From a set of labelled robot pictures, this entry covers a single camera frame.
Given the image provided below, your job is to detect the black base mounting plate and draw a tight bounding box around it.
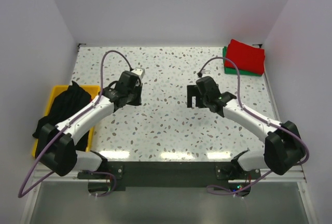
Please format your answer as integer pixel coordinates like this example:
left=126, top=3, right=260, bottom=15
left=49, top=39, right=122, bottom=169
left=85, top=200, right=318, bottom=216
left=77, top=161, right=260, bottom=192

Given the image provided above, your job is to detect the yellow plastic bin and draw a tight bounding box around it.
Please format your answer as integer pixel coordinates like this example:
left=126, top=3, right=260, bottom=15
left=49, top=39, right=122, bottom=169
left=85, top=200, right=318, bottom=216
left=31, top=85, right=100, bottom=158

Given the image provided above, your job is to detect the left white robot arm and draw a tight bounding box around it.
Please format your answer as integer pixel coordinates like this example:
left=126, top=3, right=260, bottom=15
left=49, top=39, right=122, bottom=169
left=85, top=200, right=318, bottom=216
left=36, top=68, right=145, bottom=178

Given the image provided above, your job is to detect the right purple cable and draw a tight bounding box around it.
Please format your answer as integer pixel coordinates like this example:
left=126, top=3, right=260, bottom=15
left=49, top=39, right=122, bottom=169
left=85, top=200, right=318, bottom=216
left=198, top=57, right=311, bottom=195

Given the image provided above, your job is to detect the black t shirt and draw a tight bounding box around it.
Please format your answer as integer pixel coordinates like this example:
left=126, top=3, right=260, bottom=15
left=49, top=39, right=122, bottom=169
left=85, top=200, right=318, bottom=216
left=32, top=81, right=93, bottom=139

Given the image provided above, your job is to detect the red polo shirt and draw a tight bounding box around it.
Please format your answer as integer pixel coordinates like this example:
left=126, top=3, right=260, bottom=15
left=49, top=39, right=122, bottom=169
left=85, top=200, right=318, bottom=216
left=225, top=39, right=265, bottom=76

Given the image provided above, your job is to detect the folded green t shirt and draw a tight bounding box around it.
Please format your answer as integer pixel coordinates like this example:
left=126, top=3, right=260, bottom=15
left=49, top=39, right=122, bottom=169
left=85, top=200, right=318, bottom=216
left=223, top=46, right=261, bottom=77

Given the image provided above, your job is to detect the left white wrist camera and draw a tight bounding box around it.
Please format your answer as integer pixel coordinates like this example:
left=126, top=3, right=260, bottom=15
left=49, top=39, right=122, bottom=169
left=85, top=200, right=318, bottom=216
left=131, top=68, right=145, bottom=79

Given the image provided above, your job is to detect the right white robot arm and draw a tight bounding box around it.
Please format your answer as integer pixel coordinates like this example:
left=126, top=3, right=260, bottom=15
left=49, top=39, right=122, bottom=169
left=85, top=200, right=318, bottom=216
left=187, top=76, right=308, bottom=179

